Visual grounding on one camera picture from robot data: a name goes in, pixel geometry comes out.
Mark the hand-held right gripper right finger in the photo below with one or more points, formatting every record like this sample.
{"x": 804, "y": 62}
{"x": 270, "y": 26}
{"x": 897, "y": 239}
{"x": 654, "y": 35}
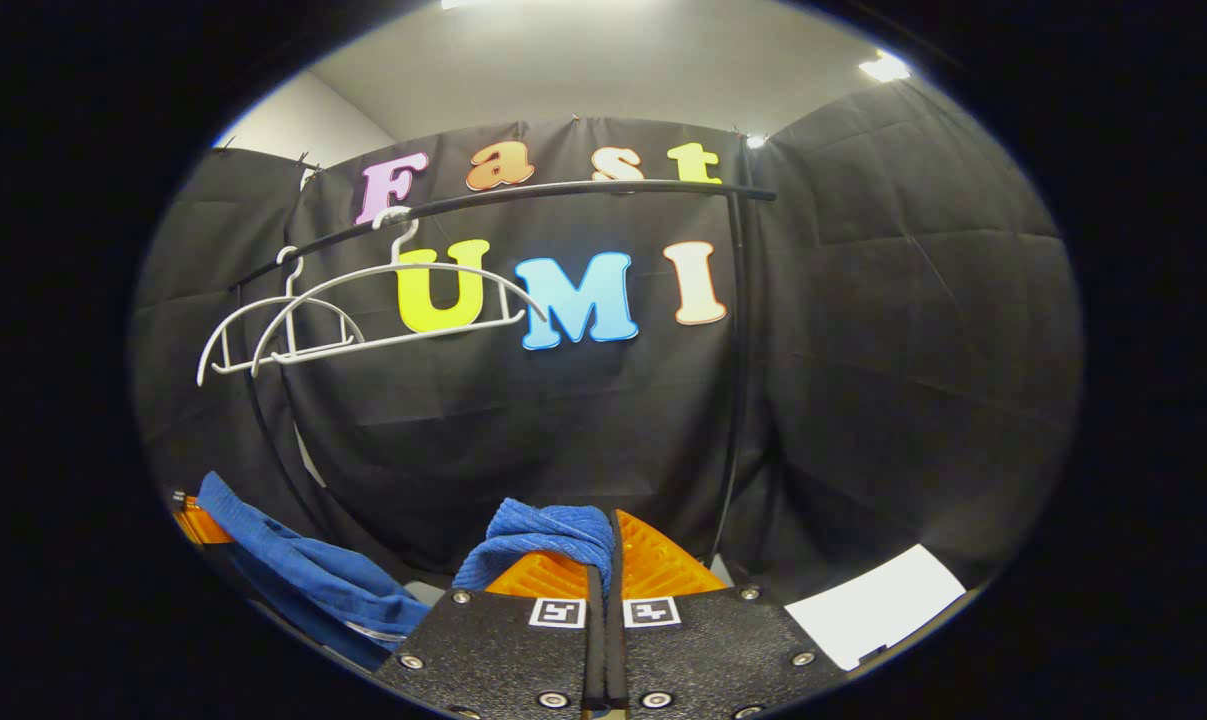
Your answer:
{"x": 713, "y": 660}

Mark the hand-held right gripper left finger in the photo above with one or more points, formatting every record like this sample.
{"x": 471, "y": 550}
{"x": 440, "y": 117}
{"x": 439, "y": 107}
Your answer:
{"x": 503, "y": 660}

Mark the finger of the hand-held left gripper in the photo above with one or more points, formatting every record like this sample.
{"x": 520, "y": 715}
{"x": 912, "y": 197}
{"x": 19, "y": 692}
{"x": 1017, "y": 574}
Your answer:
{"x": 203, "y": 530}

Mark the white plastic hanger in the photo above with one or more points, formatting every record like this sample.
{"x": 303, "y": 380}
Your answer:
{"x": 363, "y": 275}
{"x": 225, "y": 335}

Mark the black clothes rack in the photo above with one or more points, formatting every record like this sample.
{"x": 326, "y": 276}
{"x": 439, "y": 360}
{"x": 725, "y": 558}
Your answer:
{"x": 738, "y": 400}

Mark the black backdrop cloth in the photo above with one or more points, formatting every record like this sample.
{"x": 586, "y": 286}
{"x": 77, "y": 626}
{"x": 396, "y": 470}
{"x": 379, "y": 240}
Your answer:
{"x": 913, "y": 330}

